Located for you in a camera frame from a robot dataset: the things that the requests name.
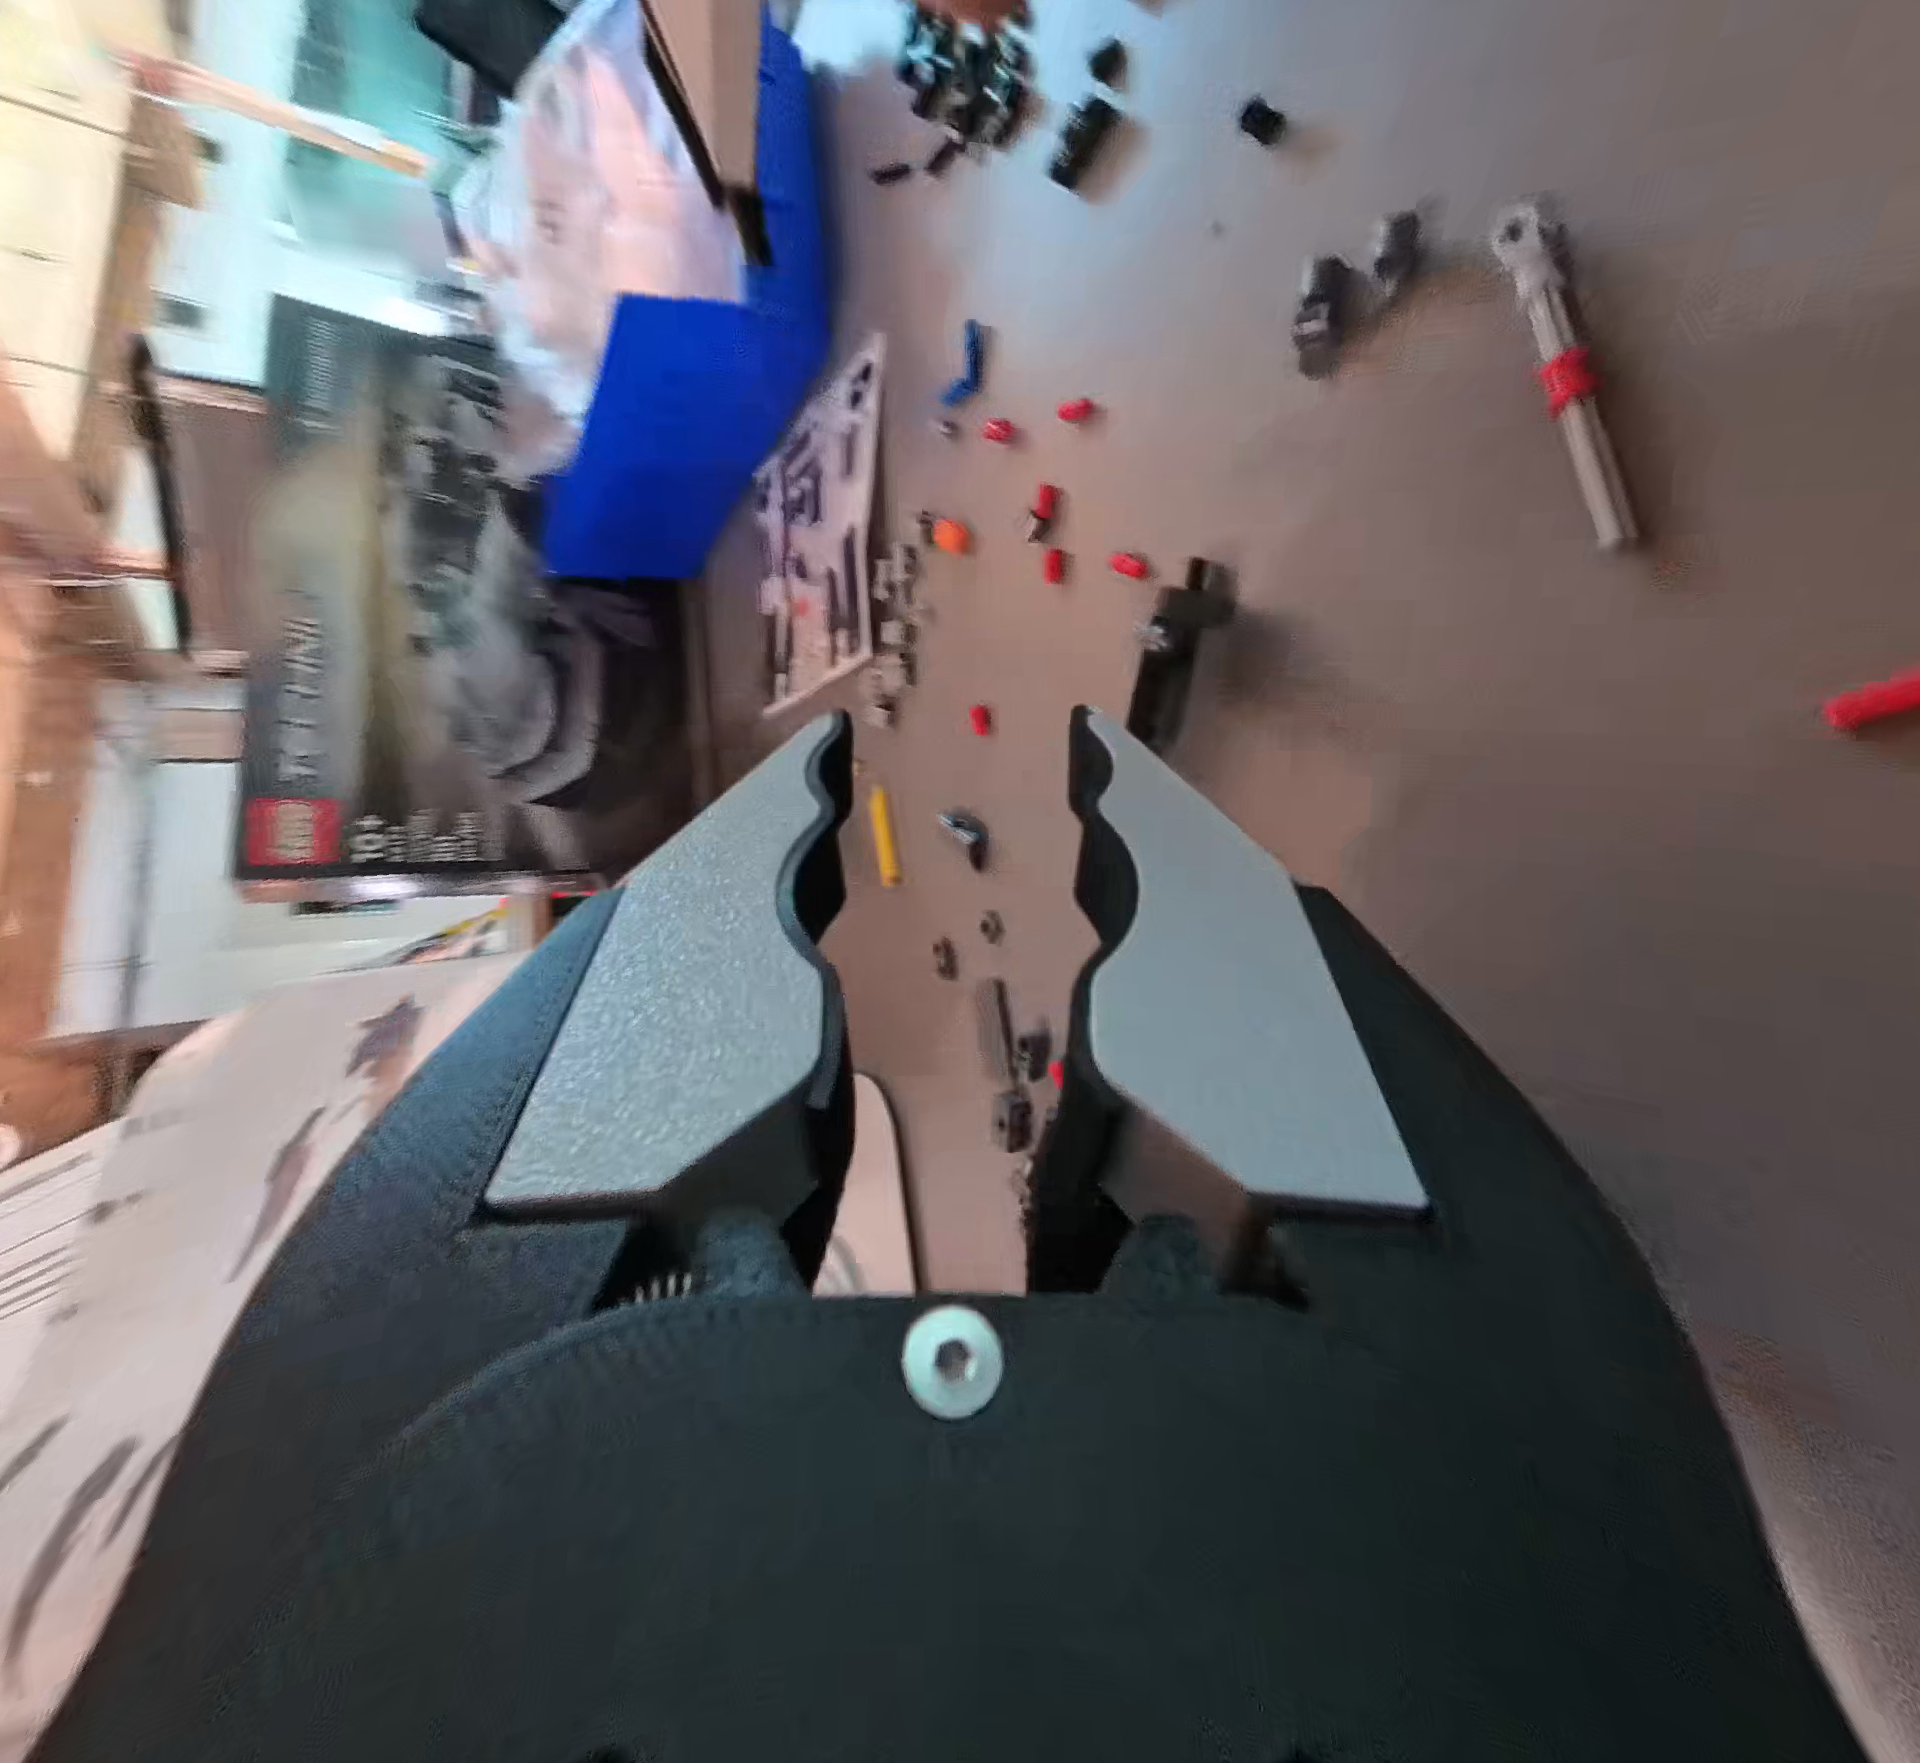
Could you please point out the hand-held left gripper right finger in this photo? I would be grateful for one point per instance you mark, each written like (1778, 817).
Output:
(1247, 1042)

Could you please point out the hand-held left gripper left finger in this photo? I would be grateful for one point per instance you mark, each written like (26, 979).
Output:
(676, 1029)

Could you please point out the dark grey tapered lego panel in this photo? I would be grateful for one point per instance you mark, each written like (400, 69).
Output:
(1176, 652)

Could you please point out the lego instruction booklet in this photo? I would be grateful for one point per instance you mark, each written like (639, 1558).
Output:
(224, 1192)

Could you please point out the dark grey lego panel piece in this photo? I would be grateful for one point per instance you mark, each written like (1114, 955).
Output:
(1327, 303)

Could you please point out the long grey lego axle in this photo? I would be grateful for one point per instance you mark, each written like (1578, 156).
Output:
(1584, 443)

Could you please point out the light grey lego connector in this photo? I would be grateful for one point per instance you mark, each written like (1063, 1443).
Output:
(1529, 246)

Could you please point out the red lego bush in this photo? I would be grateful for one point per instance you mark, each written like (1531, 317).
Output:
(1564, 386)

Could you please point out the scattered black lego pieces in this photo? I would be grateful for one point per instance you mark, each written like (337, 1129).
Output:
(975, 69)

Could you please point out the dark grey flat lego tile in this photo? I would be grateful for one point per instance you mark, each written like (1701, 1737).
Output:
(997, 1029)

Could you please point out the yellow lego axle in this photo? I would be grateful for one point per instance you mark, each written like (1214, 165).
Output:
(882, 832)

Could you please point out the grey double lego connector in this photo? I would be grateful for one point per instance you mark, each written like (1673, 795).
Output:
(967, 835)

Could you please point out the small black lego piece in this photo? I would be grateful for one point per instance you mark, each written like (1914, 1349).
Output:
(1264, 121)

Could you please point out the blue angled lego beam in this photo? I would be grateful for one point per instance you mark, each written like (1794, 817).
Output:
(967, 362)

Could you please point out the lego set box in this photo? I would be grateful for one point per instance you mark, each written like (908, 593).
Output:
(448, 622)

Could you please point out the lego sticker sheet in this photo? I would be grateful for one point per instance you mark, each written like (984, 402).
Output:
(820, 548)

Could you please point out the orange lego piece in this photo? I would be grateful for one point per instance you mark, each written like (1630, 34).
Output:
(949, 536)

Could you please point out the scattered small red lego bushes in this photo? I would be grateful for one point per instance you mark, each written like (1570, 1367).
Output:
(1047, 498)

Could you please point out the long red lego pin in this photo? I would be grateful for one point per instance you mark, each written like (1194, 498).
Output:
(1875, 702)

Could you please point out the clear plastic bag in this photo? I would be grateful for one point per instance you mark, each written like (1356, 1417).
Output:
(600, 175)

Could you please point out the cluster of dark grey pieces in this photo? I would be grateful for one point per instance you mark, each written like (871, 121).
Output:
(1020, 1109)

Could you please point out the white metal stand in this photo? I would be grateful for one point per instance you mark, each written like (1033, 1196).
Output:
(881, 1192)

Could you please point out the blue plastic bin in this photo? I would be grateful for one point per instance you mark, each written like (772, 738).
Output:
(676, 443)

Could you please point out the pile of light grey connectors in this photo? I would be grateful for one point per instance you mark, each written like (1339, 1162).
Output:
(898, 622)

